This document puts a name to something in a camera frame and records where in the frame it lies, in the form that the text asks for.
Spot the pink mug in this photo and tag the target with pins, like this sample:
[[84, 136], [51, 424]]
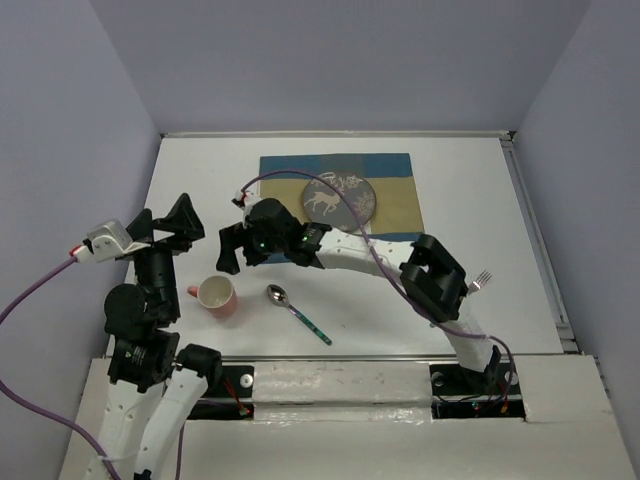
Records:
[[217, 295]]

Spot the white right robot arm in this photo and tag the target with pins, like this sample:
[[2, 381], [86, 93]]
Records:
[[422, 271]]

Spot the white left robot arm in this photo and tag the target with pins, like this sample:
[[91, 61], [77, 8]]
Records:
[[153, 383]]

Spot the blue and tan cloth placemat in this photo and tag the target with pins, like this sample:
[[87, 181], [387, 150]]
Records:
[[397, 216]]

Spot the spoon with teal handle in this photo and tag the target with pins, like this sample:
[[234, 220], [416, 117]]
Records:
[[278, 297]]

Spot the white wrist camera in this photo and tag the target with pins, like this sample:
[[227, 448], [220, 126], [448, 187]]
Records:
[[109, 240], [245, 200]]

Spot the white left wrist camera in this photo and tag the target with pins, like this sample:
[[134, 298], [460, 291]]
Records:
[[109, 240]]

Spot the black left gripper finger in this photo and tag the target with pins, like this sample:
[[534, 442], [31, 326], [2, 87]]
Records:
[[182, 224], [140, 229]]

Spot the grey reindeer plate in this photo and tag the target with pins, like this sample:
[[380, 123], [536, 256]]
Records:
[[344, 200]]

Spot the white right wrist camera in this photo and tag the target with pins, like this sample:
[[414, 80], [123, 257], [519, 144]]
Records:
[[245, 200]]

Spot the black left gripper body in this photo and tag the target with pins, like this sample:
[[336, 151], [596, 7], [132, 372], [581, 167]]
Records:
[[161, 251]]

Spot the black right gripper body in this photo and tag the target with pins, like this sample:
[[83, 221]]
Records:
[[258, 245]]

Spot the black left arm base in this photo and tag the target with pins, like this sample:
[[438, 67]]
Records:
[[231, 399]]

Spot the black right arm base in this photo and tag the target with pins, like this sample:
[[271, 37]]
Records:
[[454, 397]]

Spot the fork with teal handle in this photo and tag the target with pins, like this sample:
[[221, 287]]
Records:
[[479, 282]]

